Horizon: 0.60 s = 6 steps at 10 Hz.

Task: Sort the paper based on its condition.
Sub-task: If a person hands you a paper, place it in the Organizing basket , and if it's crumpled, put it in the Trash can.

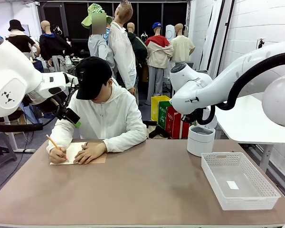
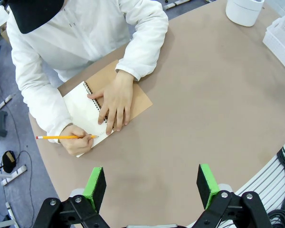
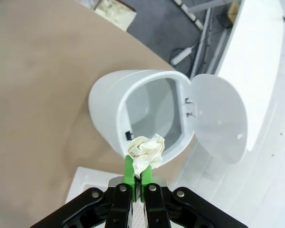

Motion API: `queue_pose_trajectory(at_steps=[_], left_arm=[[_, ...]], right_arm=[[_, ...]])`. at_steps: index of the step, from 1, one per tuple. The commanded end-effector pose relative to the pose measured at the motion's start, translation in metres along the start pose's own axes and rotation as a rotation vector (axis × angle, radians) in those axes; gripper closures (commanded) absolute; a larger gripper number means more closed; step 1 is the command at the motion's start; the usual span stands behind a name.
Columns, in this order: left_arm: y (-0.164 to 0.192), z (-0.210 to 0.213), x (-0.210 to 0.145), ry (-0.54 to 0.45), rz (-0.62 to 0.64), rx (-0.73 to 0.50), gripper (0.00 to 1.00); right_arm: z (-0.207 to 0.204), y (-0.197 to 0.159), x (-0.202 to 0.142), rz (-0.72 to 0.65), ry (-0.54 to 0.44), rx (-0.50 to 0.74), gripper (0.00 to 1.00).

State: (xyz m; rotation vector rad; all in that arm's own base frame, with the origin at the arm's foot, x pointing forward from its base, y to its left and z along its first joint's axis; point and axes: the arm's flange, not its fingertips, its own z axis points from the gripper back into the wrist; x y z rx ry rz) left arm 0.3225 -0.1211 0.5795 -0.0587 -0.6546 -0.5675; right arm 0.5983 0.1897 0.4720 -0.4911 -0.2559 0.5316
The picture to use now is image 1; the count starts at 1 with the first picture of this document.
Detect person's left hand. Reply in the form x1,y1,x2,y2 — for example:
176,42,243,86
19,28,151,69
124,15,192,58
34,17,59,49
73,142,108,165

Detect person's left forearm white sleeve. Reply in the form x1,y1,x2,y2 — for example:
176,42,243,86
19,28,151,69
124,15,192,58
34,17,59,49
102,125,148,153

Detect mannequin dark green jacket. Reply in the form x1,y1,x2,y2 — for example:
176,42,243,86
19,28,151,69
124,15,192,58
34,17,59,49
126,22,148,83

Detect yellow recycling bin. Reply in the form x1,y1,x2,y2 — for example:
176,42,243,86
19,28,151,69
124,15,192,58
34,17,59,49
151,95,172,122

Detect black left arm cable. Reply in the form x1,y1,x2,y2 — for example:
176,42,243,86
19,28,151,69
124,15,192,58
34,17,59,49
0,87,77,133

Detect seated person white hooded jacket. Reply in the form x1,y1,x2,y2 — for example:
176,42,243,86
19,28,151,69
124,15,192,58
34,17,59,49
46,79,148,154

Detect mannequin black hoodie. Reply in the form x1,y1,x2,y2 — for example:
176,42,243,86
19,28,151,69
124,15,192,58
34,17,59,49
38,20,73,73

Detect mannequin blue cap red jacket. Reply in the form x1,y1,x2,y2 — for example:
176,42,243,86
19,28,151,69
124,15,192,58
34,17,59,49
145,22,174,105

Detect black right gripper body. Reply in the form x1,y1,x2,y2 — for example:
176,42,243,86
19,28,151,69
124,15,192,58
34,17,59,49
180,113,200,124

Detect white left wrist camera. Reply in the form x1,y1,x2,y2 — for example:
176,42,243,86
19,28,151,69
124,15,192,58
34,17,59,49
62,72,79,86

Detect person's right forearm white sleeve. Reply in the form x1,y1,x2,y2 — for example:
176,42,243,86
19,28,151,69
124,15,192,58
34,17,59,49
46,120,72,154

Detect white oval fan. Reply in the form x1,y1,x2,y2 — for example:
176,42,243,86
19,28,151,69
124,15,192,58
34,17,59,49
165,24,177,41

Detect person's right hand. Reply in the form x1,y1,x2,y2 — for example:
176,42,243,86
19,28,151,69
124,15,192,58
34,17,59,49
48,145,67,165

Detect grey stool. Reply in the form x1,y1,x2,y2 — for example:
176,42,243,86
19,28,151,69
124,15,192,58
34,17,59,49
0,131,18,174

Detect tall mannequin white shirt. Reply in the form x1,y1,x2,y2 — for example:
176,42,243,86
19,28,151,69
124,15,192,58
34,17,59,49
107,0,138,95

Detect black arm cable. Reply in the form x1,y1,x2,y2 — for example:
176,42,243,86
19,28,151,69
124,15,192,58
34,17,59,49
195,51,285,126
0,87,77,133

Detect yellow pencil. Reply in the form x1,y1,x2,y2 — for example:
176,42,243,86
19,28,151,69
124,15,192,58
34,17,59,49
46,134,70,163

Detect black baseball cap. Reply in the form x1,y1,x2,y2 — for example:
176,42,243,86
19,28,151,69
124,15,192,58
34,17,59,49
75,56,113,100

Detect large white side table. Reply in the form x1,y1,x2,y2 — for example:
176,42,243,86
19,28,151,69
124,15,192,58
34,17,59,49
213,94,285,173

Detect white perforated plastic basket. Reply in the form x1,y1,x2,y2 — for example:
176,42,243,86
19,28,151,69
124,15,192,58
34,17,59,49
200,152,282,211

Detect white round trash bin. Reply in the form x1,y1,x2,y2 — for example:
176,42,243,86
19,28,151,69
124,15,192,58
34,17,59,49
186,109,218,158

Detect mannequin green checked hat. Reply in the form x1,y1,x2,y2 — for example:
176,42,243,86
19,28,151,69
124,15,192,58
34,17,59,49
81,3,115,66

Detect mannequin black bucket hat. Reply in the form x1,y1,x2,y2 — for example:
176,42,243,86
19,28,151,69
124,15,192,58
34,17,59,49
5,19,41,61

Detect small white basket label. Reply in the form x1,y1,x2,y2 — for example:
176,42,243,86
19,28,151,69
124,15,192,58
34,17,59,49
226,180,239,190

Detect mannequin cream shirt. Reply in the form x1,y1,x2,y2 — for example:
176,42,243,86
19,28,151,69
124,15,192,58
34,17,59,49
170,23,196,63

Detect red recycling bin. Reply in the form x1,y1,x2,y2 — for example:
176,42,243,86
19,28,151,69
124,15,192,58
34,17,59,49
165,106,190,139

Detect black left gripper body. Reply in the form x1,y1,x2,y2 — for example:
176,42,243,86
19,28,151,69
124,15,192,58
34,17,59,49
37,91,69,114

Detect spiral notebook brown cover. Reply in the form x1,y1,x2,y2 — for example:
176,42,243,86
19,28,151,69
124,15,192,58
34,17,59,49
49,142,107,165

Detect mannequin torso blue jeans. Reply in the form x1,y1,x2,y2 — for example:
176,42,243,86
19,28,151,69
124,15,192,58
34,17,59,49
31,58,45,73

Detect black chair base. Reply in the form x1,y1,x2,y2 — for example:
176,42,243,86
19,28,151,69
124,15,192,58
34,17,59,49
143,120,172,140

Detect green recycling bin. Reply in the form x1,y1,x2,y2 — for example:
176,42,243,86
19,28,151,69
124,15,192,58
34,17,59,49
158,100,179,130

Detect white desk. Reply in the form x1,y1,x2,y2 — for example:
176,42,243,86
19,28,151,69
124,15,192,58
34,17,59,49
2,115,37,153

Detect grey box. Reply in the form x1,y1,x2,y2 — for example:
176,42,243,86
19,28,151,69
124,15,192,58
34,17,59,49
174,61,194,68

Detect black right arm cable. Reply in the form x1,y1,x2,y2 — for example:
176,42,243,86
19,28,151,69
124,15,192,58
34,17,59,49
195,51,285,126

